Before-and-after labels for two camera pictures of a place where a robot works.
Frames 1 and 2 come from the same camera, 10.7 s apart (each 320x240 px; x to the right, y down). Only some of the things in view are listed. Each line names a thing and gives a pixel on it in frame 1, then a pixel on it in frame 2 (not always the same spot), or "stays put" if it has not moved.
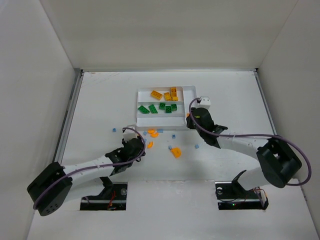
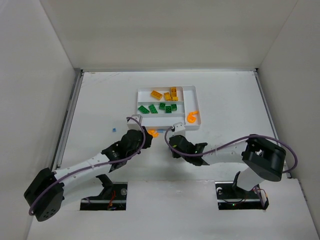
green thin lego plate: x=143 y=110 stays put
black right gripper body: x=194 y=118 -> x=174 y=142
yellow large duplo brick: x=156 y=95 stays put
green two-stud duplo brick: x=168 y=109 stays put
